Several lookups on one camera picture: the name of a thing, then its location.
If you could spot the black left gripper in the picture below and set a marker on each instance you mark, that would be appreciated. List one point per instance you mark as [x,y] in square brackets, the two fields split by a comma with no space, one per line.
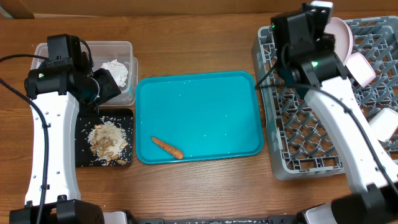
[111,88]

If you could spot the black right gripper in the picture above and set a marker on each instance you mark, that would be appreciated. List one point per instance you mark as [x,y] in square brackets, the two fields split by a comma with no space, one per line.
[326,45]

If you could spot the white tissue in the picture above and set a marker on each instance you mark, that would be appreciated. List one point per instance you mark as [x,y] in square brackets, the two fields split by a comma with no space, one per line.
[118,71]

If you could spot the large white plate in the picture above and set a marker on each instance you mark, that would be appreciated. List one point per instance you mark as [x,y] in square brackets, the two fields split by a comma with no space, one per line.
[343,38]

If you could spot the orange carrot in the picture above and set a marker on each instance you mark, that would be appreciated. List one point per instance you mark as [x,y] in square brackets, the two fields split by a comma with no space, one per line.
[173,151]

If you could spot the white paper cup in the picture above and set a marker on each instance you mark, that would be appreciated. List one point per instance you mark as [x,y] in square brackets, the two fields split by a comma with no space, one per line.
[384,124]

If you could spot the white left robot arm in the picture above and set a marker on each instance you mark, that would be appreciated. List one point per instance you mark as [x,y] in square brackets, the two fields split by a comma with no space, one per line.
[64,83]

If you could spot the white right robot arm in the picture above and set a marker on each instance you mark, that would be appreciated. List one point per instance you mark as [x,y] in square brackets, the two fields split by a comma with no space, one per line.
[307,61]

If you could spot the clear plastic waste bin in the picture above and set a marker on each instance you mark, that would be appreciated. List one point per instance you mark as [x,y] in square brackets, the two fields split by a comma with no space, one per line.
[115,56]

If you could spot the food scraps pile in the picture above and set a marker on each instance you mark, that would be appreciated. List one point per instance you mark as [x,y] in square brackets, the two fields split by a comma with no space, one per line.
[108,143]

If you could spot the black plastic tray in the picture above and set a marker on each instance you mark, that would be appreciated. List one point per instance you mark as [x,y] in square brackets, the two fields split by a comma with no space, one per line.
[123,118]

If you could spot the teal serving tray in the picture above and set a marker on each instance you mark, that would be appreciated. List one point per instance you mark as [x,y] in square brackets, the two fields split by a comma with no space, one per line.
[207,116]

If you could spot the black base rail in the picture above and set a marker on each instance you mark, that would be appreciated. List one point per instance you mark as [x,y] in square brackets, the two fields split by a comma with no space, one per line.
[273,219]

